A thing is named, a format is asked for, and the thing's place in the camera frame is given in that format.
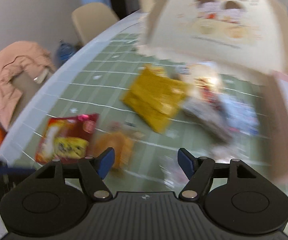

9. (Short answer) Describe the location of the red yellow snack packet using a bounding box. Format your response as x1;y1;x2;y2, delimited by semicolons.
35;113;100;164

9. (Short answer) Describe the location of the blue water bottle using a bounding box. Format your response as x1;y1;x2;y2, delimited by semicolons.
56;40;76;66

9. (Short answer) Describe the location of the beige chair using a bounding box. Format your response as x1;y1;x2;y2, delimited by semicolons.
71;2;120;46

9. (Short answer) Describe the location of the cream food cover tent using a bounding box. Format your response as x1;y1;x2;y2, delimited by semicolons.
137;0;288;74

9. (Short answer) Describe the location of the green grid tablecloth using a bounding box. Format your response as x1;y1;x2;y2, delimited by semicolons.
0;11;288;230

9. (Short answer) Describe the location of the pink cardboard box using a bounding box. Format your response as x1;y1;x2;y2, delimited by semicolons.
263;72;288;184

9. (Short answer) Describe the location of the blue white snack packet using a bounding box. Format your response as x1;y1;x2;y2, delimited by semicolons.
176;62;259;143

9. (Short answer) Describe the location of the pink jacket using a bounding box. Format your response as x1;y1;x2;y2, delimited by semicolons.
0;41;56;130

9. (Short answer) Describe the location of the orange snack packet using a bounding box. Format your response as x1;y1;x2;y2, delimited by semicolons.
91;122;141;170

